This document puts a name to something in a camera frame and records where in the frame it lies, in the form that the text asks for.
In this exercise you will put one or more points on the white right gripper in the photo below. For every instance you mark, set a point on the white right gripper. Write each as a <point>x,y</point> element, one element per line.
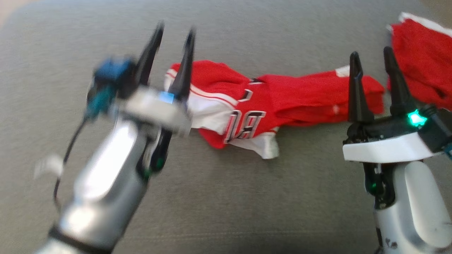
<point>385,148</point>

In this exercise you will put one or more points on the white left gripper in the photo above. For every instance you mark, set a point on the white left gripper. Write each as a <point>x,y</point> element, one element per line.
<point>155,109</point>

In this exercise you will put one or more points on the red white-striped basketball shorts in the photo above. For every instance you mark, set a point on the red white-striped basketball shorts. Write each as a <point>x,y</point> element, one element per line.
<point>423,56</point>

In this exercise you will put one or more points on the red white basketball jersey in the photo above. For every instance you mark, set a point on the red white basketball jersey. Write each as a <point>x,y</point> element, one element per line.
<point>247,106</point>

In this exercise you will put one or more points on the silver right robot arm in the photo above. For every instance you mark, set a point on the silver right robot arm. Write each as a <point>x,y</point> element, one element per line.
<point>416,211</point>

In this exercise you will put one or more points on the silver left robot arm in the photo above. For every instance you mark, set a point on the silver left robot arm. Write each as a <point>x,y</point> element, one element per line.
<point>106,183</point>

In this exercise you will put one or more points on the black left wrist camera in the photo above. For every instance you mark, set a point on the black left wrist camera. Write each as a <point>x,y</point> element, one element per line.
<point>113,74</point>

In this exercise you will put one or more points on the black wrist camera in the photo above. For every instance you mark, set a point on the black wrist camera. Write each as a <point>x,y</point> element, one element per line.
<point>438,130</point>
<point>113,74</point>

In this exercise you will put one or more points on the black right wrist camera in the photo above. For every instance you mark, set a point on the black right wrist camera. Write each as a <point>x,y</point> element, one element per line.
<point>438,130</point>

